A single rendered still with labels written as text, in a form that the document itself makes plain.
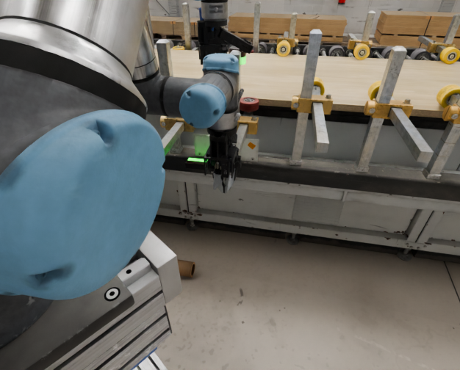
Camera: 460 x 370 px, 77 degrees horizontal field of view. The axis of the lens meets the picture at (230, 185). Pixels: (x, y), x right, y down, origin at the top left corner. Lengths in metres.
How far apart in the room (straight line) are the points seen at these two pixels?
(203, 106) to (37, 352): 0.39
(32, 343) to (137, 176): 0.22
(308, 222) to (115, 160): 1.59
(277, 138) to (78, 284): 1.24
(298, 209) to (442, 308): 0.83
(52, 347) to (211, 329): 1.17
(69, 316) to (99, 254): 0.18
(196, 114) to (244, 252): 1.29
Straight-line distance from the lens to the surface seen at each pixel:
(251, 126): 1.10
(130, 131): 0.17
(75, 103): 0.18
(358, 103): 1.28
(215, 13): 0.92
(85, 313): 0.35
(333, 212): 1.66
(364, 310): 1.65
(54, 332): 0.36
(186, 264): 1.59
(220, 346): 1.44
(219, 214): 1.71
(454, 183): 1.32
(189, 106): 0.52
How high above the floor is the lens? 1.32
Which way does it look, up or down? 37 degrees down
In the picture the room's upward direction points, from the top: straight up
